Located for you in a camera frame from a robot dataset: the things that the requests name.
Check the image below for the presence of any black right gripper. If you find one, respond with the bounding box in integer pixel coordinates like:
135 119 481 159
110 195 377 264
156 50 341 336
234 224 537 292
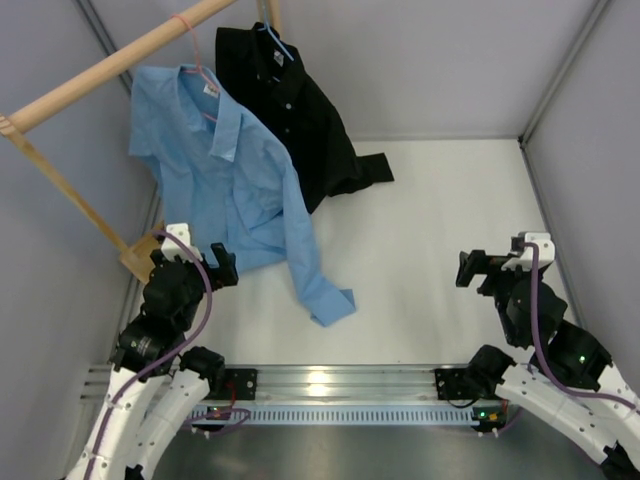
456 250 542 346

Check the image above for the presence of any light blue shirt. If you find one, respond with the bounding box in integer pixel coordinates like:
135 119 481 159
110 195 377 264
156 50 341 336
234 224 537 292
129 64 356 327

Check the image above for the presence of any pink wire hanger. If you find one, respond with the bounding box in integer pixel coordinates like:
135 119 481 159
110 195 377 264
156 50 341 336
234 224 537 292
171 14 221 123

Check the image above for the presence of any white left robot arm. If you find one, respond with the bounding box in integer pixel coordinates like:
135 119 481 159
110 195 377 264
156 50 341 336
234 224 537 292
67 236 238 479

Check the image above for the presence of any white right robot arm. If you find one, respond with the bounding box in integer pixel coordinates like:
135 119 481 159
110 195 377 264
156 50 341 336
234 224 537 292
456 241 639 479

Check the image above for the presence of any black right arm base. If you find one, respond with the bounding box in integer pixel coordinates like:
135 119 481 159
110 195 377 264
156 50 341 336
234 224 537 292
434 367 498 408

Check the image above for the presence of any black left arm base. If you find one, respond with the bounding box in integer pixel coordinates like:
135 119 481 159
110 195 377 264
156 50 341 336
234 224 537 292
206 367 258 402

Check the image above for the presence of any black button shirt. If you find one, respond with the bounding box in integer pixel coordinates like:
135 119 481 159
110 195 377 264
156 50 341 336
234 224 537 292
215 27 394 213

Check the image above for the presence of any wooden clothes rack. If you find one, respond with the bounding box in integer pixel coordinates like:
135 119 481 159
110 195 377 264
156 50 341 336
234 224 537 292
0 0 284 286

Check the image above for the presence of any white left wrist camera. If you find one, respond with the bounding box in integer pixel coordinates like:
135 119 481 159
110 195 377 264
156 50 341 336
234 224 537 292
160 223 203 263

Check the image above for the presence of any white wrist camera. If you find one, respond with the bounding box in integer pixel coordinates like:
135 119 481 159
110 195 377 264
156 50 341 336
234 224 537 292
501 231 556 272
160 223 203 263

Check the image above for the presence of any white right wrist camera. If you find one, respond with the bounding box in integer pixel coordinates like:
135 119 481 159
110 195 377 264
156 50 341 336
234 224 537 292
501 231 556 272

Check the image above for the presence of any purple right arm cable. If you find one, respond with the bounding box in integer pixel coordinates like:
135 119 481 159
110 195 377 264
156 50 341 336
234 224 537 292
524 242 640 406

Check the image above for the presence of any aluminium mounting rail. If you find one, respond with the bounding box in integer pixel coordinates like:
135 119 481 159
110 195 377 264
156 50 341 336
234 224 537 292
82 364 626 406

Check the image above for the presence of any slotted grey cable duct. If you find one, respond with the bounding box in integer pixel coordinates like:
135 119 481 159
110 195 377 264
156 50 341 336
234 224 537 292
187 405 479 426

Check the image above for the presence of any blue wire hanger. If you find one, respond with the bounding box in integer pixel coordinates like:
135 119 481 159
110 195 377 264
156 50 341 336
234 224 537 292
252 22 295 83

